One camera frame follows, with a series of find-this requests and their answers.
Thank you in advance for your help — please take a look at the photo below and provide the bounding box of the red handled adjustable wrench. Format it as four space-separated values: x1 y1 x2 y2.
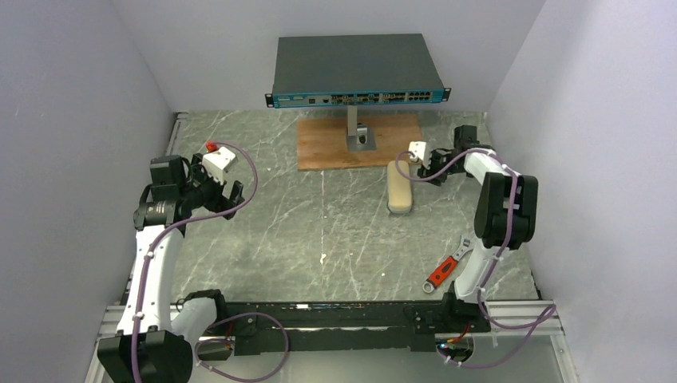
422 235 473 294

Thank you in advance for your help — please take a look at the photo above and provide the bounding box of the grey metal stand post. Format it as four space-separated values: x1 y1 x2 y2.
346 105 377 152

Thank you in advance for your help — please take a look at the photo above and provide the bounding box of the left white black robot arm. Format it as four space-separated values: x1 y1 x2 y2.
97 148 245 382

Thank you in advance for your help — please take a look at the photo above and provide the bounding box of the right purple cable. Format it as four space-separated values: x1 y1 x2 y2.
396 148 557 370

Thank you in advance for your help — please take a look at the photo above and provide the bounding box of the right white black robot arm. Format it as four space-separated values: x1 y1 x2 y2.
407 125 539 330

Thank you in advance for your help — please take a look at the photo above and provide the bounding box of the teal grey network switch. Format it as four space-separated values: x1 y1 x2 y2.
265 34 451 109

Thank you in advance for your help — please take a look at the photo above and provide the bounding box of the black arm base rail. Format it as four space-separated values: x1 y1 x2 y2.
203 294 491 356

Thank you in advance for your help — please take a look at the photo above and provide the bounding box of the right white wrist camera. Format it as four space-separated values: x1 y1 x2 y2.
408 140 430 166

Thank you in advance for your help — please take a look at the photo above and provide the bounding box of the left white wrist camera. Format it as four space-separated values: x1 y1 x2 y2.
201 141 238 185

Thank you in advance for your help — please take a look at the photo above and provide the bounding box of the wooden base board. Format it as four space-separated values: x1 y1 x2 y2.
297 113 422 171

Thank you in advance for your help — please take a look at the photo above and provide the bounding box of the beige umbrella case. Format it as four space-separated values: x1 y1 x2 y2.
386 160 413 214

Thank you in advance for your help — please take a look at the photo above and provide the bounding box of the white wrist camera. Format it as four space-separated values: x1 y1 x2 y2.
408 140 430 166
201 141 238 185

